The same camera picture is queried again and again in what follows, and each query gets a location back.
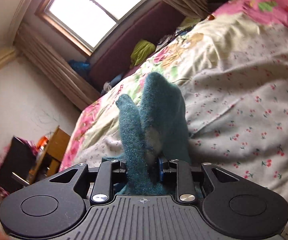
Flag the cherry print bed sheet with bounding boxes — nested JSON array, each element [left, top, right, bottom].
[[64, 12, 288, 240]]

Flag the maroon headboard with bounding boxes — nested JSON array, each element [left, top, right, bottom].
[[89, 1, 184, 91]]

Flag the blue plastic bag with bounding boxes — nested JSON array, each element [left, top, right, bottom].
[[68, 60, 91, 81]]

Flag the teal fuzzy sweater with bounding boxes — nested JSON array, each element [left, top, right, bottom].
[[116, 72, 191, 195]]

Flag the pink floral quilt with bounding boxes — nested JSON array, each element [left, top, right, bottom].
[[59, 0, 288, 173]]

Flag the beige left curtain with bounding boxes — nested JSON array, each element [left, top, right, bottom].
[[14, 22, 100, 110]]

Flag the wooden side cabinet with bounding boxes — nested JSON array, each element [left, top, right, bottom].
[[27, 126, 70, 184]]

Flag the lime green cloth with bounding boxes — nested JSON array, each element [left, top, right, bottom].
[[130, 40, 156, 68]]

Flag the window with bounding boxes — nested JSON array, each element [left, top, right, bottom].
[[36, 0, 147, 56]]

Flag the black bag on cabinet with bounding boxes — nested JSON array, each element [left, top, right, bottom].
[[0, 137, 37, 198]]

